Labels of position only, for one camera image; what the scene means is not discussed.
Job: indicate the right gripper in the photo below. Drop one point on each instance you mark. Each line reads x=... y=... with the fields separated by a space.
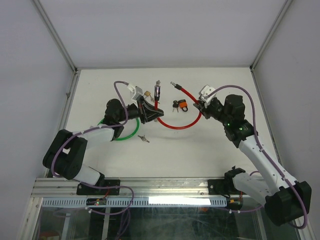
x=205 y=110

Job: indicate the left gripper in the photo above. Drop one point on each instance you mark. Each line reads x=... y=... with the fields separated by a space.
x=146 y=111

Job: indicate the orange black padlock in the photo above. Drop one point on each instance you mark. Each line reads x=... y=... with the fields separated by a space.
x=183 y=105

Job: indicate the small brass padlock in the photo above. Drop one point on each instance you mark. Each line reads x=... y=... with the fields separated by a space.
x=147 y=94

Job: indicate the green cable lock keys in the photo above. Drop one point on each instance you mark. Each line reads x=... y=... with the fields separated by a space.
x=143 y=138

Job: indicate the green cable lock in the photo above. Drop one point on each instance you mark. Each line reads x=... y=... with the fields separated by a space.
x=128 y=135

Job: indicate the black head keys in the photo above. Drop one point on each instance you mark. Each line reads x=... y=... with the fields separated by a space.
x=175 y=106

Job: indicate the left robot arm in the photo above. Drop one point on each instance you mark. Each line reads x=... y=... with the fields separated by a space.
x=66 y=153

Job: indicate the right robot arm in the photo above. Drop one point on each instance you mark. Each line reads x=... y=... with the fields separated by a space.
x=282 y=196

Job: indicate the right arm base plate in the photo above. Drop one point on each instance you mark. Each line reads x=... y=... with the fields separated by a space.
x=222 y=187

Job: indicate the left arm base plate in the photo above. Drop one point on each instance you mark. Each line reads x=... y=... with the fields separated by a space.
x=84 y=190

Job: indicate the aluminium mounting rail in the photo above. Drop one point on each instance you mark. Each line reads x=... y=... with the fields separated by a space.
x=141 y=186

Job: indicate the slotted cable duct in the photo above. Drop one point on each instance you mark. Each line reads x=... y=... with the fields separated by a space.
x=138 y=202

